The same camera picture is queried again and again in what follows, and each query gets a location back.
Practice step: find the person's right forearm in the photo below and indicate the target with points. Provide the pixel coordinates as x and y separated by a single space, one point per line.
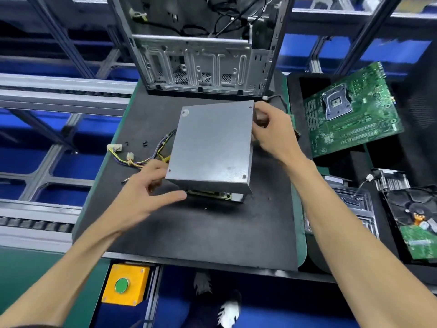
362 242

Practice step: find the clear plastic screw tray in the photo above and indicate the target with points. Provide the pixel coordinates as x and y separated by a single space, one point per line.
362 205

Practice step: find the person's left hand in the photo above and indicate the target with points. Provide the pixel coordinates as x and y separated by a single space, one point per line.
140 198

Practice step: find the person's shoe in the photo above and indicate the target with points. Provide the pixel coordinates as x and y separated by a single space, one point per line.
230 311
202 283

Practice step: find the person's right shoe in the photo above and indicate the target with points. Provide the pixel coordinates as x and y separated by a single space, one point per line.
230 311

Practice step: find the person's left forearm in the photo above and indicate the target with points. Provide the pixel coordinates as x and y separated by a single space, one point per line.
58 276

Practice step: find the black foam work mat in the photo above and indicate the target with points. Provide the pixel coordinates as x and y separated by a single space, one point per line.
225 235

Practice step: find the yellow button box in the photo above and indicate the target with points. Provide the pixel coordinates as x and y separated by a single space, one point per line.
125 283

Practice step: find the person's right hand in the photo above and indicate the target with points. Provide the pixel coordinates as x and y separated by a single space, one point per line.
276 133

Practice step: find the person's dark trousers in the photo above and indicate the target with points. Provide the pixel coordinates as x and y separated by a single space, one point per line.
205 312

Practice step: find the silver heatsink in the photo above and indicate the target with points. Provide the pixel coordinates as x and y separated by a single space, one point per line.
390 181

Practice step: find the grey power supply cover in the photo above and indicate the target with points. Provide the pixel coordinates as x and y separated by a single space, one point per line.
211 143

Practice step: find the small black screws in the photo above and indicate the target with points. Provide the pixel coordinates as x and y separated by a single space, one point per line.
143 142

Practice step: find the silver computer tower chassis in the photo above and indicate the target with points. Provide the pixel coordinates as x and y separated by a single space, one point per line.
198 65

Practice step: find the green motherboard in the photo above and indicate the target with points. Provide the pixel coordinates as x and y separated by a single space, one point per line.
355 109

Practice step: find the black foam parts tray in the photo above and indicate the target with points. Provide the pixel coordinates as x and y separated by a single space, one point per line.
410 133

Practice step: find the aluminium conveyor frame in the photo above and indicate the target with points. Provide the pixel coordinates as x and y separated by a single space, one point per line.
61 88

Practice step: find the person's left shoe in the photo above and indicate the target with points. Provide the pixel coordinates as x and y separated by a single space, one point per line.
202 283

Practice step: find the black hard disk drive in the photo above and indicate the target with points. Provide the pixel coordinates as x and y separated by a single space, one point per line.
413 222

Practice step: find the black cooling fan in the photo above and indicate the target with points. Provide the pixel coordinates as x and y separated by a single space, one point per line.
293 126

